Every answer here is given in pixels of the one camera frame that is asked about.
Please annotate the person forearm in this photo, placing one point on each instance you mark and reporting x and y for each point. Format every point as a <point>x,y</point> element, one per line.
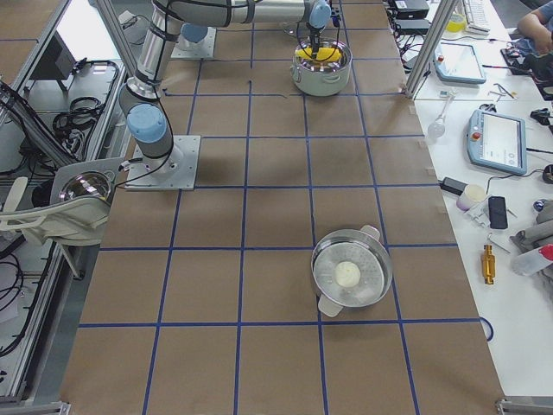
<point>533,26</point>

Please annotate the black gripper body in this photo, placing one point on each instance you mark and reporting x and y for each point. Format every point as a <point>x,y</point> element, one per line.
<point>315,34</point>

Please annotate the white paper cup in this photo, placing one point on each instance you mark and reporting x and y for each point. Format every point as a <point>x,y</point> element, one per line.
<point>471,196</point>

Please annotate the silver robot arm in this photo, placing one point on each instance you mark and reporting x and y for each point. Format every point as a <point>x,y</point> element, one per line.
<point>219,90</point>

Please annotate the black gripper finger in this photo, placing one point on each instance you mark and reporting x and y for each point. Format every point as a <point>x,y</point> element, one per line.
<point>314,43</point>
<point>317,40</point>

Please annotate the black power adapter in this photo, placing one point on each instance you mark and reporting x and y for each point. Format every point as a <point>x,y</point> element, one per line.
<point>452,186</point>

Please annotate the steel steamer pot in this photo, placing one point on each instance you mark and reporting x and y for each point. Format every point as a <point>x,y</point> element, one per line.
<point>362,247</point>

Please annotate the blue teach pendant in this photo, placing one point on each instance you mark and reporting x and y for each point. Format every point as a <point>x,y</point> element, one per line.
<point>497,141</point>
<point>458,62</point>

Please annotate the yellow corn cob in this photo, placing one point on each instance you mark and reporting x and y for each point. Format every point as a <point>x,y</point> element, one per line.
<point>323,54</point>

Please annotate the black phone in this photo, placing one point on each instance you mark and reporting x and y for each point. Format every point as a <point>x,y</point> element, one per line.
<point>497,213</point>

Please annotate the black scissors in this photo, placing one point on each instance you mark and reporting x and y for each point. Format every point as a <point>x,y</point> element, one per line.
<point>489,107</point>

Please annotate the yellow tape roll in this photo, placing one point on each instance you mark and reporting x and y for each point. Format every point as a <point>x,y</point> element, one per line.
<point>456,23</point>

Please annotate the steel bowl on chair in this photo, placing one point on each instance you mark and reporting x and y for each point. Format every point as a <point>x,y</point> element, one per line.
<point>90,183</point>

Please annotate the white steamed bun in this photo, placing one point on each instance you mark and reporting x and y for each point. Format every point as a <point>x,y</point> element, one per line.
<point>347,274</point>

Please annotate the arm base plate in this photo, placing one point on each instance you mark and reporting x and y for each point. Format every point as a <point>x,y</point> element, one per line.
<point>195,42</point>
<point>179,171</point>

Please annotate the blue teach pendant near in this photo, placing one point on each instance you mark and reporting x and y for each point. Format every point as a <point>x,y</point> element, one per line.
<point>497,141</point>

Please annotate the blue teach pendant far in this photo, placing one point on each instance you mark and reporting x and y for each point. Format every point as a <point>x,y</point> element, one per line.
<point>458,62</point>

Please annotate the white keyboard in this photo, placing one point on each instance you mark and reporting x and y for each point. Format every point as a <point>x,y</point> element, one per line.
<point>475,14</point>

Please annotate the aluminium frame post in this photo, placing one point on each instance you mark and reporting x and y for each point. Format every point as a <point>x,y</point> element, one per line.
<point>443,13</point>

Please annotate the gold metal cylinder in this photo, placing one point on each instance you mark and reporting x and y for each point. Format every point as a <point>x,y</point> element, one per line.
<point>487,260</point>

